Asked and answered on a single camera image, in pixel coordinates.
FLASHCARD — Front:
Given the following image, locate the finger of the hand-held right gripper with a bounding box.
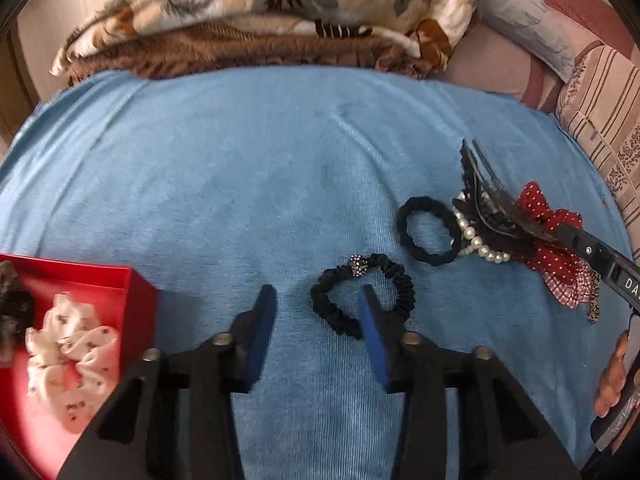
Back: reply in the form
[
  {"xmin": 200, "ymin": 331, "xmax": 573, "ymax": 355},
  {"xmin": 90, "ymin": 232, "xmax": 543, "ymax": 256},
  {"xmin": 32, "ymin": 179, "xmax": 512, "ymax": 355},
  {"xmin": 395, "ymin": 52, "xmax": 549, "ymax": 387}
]
[{"xmin": 556, "ymin": 223, "xmax": 640, "ymax": 312}]

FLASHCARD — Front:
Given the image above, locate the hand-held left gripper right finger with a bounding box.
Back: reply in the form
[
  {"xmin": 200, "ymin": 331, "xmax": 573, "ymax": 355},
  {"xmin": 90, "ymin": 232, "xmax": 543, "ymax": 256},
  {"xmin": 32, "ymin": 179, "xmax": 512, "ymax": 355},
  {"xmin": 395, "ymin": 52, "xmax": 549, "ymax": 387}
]
[{"xmin": 356, "ymin": 284, "xmax": 583, "ymax": 480}]

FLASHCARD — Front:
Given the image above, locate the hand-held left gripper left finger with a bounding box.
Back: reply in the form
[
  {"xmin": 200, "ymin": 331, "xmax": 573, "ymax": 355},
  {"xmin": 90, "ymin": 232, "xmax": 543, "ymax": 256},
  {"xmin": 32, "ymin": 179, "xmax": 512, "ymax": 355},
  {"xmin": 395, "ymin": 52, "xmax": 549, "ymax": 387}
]
[{"xmin": 65, "ymin": 284, "xmax": 278, "ymax": 480}]

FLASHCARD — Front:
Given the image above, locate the black beaded scrunchie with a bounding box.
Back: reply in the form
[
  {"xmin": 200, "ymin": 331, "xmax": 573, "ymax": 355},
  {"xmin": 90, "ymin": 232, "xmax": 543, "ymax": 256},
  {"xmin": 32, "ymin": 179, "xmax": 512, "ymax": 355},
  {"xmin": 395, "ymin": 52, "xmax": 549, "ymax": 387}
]
[{"xmin": 310, "ymin": 254, "xmax": 413, "ymax": 339}]

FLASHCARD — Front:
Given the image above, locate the red polka dot hair bow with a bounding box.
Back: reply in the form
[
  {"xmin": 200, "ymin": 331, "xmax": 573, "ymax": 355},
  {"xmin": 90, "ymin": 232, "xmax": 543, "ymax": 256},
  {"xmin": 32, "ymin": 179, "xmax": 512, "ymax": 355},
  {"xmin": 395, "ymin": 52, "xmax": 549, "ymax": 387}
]
[{"xmin": 515, "ymin": 182, "xmax": 602, "ymax": 324}]

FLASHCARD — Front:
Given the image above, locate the thick black hair tie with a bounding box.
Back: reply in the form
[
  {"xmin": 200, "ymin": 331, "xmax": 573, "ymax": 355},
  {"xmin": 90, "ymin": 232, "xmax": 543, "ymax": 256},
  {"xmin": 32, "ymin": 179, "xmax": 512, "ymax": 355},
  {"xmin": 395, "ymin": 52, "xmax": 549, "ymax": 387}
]
[{"xmin": 398, "ymin": 196, "xmax": 465, "ymax": 266}]

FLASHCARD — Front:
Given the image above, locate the white pearl bracelet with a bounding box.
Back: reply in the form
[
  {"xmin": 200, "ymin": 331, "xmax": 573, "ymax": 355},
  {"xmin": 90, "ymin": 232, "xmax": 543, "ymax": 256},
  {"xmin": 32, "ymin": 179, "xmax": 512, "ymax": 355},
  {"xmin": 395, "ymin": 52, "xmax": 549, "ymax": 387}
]
[{"xmin": 452, "ymin": 200, "xmax": 512, "ymax": 264}]

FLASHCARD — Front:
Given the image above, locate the black hair claw clip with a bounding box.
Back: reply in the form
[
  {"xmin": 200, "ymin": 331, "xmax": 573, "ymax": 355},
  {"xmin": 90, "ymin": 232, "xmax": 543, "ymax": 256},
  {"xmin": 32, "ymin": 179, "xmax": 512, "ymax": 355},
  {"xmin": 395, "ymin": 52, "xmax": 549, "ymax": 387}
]
[{"xmin": 452, "ymin": 139, "xmax": 557, "ymax": 261}]

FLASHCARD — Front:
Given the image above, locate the red cardboard box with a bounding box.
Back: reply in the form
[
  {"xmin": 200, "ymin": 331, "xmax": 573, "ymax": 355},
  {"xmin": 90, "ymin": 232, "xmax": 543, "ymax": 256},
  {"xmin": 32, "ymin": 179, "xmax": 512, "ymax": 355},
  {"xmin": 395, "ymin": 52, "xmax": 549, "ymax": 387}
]
[{"xmin": 0, "ymin": 254, "xmax": 160, "ymax": 480}]

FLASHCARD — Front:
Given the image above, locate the person's right hand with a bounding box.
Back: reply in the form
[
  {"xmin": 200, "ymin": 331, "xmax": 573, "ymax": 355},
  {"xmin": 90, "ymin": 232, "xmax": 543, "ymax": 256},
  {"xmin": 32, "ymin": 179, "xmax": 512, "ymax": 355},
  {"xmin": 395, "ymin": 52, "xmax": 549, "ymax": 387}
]
[{"xmin": 593, "ymin": 330, "xmax": 632, "ymax": 417}]

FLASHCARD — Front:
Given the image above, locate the striped floral pillow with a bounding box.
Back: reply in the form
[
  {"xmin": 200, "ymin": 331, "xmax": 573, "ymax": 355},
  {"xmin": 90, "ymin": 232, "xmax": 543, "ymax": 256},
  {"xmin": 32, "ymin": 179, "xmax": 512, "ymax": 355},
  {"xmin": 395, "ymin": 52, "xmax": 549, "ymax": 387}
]
[{"xmin": 555, "ymin": 45, "xmax": 640, "ymax": 221}]

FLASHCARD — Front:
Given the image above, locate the white printed scrunchie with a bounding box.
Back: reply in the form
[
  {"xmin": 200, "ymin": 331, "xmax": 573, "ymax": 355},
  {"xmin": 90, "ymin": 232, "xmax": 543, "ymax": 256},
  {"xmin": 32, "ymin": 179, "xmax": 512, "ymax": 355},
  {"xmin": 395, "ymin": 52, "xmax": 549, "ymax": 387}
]
[{"xmin": 25, "ymin": 292, "xmax": 121, "ymax": 433}]

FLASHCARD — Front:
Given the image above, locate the pink patterned bedsheet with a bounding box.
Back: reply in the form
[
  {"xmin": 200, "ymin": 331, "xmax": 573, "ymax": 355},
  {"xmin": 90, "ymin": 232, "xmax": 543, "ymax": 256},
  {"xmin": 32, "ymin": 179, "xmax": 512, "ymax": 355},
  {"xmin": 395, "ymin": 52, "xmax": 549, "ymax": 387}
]
[{"xmin": 445, "ymin": 0, "xmax": 636, "ymax": 111}]

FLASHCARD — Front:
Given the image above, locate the white pillow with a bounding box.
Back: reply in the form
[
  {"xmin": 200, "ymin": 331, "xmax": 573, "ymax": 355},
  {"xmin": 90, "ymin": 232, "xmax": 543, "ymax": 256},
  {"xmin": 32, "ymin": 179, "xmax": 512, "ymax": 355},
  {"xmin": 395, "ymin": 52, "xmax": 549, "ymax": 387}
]
[{"xmin": 475, "ymin": 0, "xmax": 596, "ymax": 83}]

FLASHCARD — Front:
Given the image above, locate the grey sheer scrunchie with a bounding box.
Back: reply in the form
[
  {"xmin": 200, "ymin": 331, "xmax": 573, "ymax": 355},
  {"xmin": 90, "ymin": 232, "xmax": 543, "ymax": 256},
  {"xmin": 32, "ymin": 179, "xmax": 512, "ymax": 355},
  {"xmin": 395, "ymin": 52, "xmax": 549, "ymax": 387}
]
[{"xmin": 0, "ymin": 262, "xmax": 37, "ymax": 366}]

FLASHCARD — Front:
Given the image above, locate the brown ruffled blanket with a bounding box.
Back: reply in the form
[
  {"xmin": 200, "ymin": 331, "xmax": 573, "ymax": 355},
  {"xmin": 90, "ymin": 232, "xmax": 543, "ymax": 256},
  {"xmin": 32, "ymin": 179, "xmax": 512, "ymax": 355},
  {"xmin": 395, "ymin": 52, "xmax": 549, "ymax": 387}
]
[{"xmin": 65, "ymin": 22, "xmax": 441, "ymax": 86}]

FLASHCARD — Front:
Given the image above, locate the wooden window frame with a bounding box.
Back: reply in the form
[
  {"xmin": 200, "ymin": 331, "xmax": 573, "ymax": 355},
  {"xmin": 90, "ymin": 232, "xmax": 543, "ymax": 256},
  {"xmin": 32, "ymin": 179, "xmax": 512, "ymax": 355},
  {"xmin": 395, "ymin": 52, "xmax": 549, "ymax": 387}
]
[{"xmin": 0, "ymin": 5, "xmax": 38, "ymax": 156}]

